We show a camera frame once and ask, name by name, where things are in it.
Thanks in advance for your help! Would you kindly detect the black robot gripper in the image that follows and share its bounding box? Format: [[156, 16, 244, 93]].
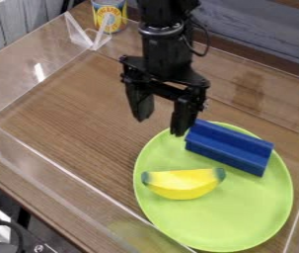
[[120, 24, 210, 136]]

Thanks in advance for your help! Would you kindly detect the yellow toy banana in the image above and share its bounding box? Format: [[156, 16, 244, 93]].
[[141, 168, 227, 200]]

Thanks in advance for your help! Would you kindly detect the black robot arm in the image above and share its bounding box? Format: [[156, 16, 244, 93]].
[[120, 0, 210, 136]]

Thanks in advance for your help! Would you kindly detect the green round plate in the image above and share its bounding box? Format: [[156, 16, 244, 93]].
[[133, 129, 294, 253]]

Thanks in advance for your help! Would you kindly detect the blue foam block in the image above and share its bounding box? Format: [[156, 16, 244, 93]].
[[184, 120, 274, 177]]

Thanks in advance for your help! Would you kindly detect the yellow labelled tin can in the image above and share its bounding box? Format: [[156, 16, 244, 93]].
[[91, 0, 128, 34]]

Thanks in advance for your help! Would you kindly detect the black device with knob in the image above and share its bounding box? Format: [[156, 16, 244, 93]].
[[11, 226, 69, 253]]

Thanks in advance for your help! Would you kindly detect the clear acrylic enclosure wall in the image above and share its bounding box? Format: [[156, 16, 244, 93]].
[[0, 8, 299, 253]]

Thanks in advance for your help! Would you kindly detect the black cable loop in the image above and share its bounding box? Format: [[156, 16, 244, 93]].
[[0, 220, 25, 253]]

